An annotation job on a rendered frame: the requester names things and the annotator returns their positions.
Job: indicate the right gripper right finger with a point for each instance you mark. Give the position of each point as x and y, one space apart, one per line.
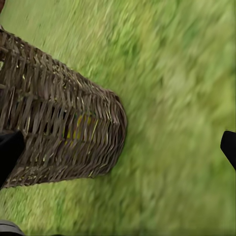
228 146

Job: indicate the wicker basket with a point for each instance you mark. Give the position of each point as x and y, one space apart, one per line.
69 100

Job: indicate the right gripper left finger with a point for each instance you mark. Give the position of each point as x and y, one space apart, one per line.
12 146

